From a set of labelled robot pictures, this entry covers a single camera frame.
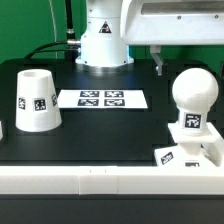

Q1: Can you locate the white lamp bulb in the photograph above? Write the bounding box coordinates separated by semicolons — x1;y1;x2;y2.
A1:
172;68;219;136

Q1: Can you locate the white part at left edge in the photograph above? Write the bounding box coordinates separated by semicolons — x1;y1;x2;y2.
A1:
0;121;3;141

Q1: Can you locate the white front fence wall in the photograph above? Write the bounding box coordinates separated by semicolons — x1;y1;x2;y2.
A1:
0;166;224;195

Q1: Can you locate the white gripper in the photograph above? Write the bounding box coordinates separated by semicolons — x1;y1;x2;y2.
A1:
120;0;224;76

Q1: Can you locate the white right fence wall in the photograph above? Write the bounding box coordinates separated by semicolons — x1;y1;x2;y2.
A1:
208;126;224;167

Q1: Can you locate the white lamp base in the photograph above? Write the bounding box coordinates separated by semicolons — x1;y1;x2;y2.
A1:
154;122;217;168

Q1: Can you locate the white fence wall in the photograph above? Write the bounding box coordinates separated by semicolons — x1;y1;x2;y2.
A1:
208;126;224;167
0;166;224;195

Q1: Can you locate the white marker sheet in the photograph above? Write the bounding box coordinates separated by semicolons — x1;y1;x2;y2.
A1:
58;90;148;109

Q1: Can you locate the thin grey cable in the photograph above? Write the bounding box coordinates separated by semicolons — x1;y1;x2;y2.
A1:
48;0;58;42

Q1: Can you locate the white lamp shade cone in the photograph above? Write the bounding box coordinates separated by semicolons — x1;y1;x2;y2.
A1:
15;69;62;132

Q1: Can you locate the black cable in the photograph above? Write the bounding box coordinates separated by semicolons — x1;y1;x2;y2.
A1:
23;0;82;61

